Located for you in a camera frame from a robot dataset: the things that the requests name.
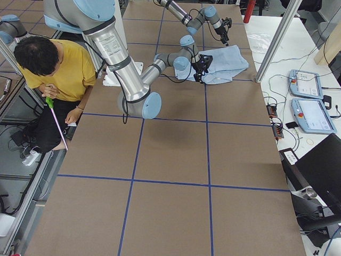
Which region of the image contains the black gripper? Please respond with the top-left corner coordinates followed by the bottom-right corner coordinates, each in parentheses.
top-left (192, 60), bottom-right (208, 83)
top-left (215, 24), bottom-right (229, 46)

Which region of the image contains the light blue button-up shirt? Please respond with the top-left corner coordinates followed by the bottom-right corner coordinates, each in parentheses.
top-left (174, 45), bottom-right (249, 84)

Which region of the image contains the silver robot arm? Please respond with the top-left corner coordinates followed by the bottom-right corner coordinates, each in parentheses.
top-left (44, 1), bottom-right (213, 119)
top-left (153, 0), bottom-right (232, 46)

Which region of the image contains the clear plastic bag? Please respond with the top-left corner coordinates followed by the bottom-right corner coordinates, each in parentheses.
top-left (247, 33), bottom-right (272, 54)

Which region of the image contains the red fire extinguisher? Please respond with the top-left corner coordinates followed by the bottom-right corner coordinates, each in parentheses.
top-left (243, 0), bottom-right (256, 23)

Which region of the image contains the upper orange black usb hub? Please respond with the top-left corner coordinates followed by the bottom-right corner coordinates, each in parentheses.
top-left (266, 104), bottom-right (278, 118)

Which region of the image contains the orange black usb hub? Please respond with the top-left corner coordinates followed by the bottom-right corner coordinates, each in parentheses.
top-left (266, 104), bottom-right (278, 118)
top-left (271, 123), bottom-right (284, 140)

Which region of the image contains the upper blue teach pendant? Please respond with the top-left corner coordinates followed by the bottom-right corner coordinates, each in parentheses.
top-left (289, 69), bottom-right (323, 100)

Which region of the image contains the blue teach pendant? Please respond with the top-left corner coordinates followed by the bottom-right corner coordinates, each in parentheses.
top-left (289, 69), bottom-right (323, 100)
top-left (291, 98), bottom-right (337, 134)

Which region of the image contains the lower orange black usb hub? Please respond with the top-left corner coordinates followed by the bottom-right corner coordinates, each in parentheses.
top-left (271, 123), bottom-right (284, 140)

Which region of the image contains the lower blue teach pendant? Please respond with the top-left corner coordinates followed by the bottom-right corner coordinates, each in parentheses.
top-left (291, 98), bottom-right (337, 134)

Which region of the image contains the person in yellow shirt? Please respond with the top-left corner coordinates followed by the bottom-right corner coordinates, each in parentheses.
top-left (14, 36), bottom-right (96, 153)

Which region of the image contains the green pink stick tool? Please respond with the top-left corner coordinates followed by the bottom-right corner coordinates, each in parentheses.
top-left (45, 97), bottom-right (68, 151)

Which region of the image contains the black monitor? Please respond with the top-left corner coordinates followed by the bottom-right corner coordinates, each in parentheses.
top-left (279, 133), bottom-right (340, 247)

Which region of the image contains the white power strip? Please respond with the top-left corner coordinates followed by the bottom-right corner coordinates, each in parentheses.
top-left (22, 149), bottom-right (39, 166)

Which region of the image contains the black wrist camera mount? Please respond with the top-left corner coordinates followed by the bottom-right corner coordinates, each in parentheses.
top-left (221, 17), bottom-right (232, 29)
top-left (199, 54), bottom-right (213, 73)

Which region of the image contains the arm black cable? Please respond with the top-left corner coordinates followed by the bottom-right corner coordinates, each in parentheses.
top-left (188, 7), bottom-right (223, 42)
top-left (121, 63), bottom-right (198, 125)

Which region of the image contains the aluminium frame post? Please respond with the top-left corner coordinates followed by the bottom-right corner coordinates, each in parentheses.
top-left (255, 0), bottom-right (302, 83)

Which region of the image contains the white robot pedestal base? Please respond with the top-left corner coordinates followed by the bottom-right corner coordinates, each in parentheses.
top-left (103, 1), bottom-right (141, 90)

